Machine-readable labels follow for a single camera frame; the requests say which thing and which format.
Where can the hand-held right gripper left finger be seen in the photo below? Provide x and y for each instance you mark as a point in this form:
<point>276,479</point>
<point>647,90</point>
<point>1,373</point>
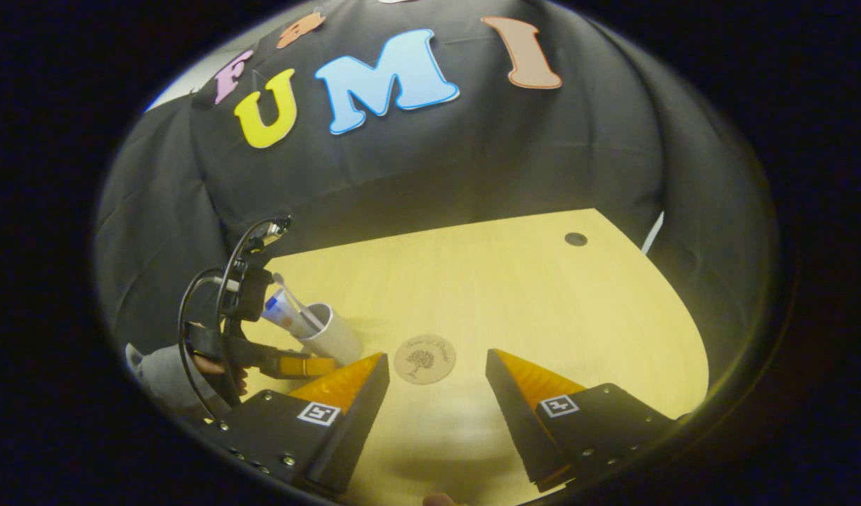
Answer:
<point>360,422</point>

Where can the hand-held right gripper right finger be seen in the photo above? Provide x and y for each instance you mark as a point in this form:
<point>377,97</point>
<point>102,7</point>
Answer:
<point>514,422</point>

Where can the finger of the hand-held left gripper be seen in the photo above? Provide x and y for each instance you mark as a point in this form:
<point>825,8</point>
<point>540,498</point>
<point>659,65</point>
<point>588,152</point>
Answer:
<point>307,367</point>

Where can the white toothpaste tube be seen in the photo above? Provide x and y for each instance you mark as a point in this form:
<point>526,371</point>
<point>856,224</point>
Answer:
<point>282,313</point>

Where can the white cup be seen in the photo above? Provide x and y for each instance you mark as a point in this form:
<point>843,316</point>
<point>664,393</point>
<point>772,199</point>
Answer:
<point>335,337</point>

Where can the pink toothbrush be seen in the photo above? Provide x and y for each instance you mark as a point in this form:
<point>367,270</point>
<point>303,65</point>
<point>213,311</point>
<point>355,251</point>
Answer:
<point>296,302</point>

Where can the round wooden coaster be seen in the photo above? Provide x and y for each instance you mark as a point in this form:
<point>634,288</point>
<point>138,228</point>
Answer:
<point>424,359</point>

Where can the wooden desktop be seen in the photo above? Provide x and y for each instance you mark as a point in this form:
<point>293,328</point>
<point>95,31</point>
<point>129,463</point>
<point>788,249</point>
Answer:
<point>514,302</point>

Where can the black backdrop cloth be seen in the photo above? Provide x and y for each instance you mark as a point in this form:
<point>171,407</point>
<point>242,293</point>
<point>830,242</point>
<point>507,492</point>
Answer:
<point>472,154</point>

